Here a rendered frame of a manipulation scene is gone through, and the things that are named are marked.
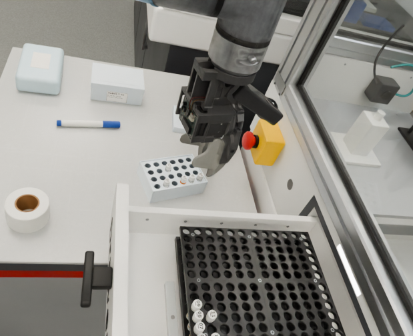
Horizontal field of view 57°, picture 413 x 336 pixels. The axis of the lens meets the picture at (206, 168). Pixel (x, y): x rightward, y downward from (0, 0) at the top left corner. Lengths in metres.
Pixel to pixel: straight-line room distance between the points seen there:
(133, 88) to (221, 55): 0.48
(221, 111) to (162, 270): 0.26
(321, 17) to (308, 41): 0.05
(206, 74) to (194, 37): 0.68
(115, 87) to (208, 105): 0.44
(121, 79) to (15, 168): 0.34
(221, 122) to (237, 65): 0.09
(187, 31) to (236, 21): 0.69
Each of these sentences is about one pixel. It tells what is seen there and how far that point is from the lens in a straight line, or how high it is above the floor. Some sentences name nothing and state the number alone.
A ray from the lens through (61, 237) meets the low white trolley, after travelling 0.72.
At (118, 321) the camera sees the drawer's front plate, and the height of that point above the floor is 0.93.
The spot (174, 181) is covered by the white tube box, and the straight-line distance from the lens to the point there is 0.78.
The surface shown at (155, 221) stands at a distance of 0.61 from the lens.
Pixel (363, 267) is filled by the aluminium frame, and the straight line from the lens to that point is 0.59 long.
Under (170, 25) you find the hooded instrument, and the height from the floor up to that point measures 0.86.
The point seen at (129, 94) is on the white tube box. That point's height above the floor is 0.79.
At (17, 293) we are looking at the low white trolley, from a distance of 0.83.
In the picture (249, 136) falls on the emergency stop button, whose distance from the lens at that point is 0.79.
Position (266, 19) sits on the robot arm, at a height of 1.19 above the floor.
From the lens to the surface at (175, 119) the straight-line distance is 0.95.
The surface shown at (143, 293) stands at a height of 0.84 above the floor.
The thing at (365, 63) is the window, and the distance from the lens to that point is 0.66.
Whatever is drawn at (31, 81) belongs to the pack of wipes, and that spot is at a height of 0.80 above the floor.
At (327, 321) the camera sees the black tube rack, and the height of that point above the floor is 0.90.
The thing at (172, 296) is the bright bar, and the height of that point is 0.85.
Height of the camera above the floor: 1.37
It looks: 44 degrees down
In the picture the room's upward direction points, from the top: 22 degrees clockwise
